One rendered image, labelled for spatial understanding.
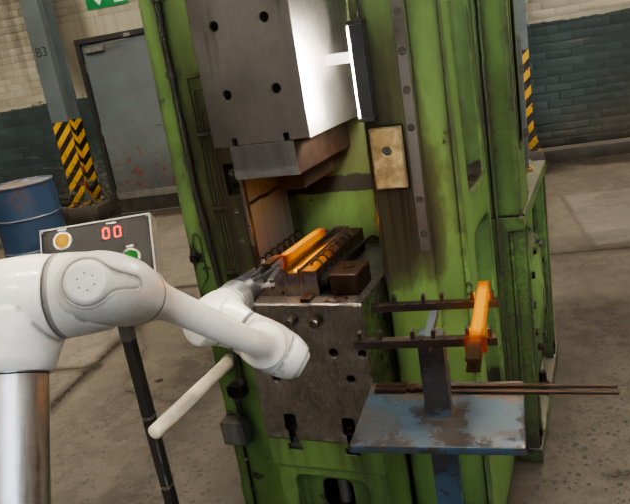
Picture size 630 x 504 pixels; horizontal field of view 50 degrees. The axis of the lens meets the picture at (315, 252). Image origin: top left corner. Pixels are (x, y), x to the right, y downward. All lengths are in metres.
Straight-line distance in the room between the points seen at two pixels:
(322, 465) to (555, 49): 6.19
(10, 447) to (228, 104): 1.14
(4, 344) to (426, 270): 1.24
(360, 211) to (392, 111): 0.56
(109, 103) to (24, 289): 7.72
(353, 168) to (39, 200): 4.36
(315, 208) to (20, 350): 1.51
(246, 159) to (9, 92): 7.60
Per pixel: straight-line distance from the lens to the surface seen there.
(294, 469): 2.23
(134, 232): 2.10
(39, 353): 1.08
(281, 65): 1.82
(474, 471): 2.27
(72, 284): 0.99
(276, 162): 1.87
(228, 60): 1.89
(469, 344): 1.42
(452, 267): 1.95
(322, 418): 2.06
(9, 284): 1.07
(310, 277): 1.93
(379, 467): 2.09
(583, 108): 7.84
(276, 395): 2.09
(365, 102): 1.86
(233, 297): 1.58
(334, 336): 1.91
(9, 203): 6.33
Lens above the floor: 1.58
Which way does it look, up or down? 16 degrees down
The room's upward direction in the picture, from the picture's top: 10 degrees counter-clockwise
